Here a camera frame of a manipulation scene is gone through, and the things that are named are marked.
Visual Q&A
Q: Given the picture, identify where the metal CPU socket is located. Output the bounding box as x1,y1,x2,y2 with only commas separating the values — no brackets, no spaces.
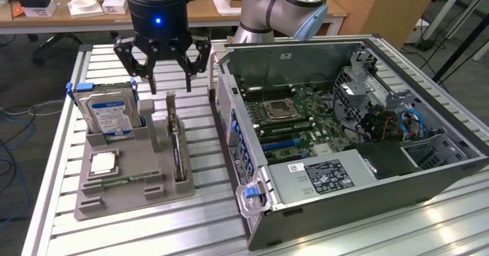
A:
265,98,297,122

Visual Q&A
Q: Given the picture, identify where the small white box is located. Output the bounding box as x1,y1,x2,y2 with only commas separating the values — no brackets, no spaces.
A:
101,0,129,15

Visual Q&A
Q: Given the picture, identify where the grey open disk bay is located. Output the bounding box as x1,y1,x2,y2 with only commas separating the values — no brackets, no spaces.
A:
399,128,481,171

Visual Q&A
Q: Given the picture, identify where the open black PC case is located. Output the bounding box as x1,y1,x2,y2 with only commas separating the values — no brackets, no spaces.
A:
205,33,489,251

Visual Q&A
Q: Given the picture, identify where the grey parts rack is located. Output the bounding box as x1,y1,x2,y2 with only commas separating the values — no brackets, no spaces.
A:
73,98,198,222

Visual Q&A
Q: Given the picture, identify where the blue disk wire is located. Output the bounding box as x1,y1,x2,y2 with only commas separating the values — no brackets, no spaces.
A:
397,108,427,141

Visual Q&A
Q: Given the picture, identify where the flat white box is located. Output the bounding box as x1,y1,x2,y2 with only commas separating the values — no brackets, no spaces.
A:
211,0,243,16

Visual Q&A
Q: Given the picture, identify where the green motherboard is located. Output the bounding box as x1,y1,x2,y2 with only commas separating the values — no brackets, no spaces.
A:
238,82,358,165

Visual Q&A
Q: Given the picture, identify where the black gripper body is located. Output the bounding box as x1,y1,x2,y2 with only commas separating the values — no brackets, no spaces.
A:
126,0,194,61

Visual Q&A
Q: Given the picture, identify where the black office chair base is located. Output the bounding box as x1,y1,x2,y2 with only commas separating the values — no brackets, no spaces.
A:
29,32,85,65

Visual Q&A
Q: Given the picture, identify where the black stand pole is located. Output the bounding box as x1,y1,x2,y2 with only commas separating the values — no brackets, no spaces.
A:
430,0,489,84

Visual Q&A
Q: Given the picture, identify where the hard disk with blue caddy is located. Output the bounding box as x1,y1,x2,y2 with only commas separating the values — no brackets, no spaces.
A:
65,77,138,142

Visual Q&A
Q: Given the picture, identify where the perforated metal disk bay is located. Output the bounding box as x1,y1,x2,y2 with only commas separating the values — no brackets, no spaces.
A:
330,49,397,125

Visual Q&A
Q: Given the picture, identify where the green graphics card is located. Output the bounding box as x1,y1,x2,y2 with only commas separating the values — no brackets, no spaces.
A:
165,91,189,183

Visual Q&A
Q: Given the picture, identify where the grey power supply unit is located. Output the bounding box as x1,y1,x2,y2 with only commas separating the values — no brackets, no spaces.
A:
266,148,377,205

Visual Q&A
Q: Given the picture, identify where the white box with round insert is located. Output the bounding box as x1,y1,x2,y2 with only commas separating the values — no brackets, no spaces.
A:
66,0,105,19

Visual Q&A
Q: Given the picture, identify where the black power wire bundle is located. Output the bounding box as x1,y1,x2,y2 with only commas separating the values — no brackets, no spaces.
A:
341,108,403,144

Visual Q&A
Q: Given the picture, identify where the silver CPU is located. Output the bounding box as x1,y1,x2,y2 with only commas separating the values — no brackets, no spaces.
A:
89,152,120,174

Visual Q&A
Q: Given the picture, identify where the white pedestal box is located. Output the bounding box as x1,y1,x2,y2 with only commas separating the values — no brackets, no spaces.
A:
403,18,430,45

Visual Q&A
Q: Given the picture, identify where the green RAM stick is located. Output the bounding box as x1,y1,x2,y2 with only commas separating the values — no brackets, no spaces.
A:
100,173,147,187

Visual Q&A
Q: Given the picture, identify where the black power adapter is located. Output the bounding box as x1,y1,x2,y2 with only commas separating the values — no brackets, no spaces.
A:
414,40,446,52

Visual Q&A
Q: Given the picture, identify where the white box black lid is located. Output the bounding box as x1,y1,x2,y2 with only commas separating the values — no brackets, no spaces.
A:
17,0,57,18

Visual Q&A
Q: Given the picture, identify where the blue expansion slot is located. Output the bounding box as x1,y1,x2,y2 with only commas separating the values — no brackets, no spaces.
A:
261,137,305,151

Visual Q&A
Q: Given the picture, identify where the blue floor cable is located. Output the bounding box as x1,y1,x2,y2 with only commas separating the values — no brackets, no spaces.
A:
0,109,33,228

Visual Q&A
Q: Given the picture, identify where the installed RAM stick white label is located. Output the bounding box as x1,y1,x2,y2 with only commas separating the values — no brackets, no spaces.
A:
258,120,314,135

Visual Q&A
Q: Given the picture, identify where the black plastic cover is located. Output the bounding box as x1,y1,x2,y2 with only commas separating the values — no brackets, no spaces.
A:
357,140,423,181

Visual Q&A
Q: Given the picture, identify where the wooden cabinet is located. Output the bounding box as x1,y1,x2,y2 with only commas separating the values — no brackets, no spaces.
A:
326,0,446,50

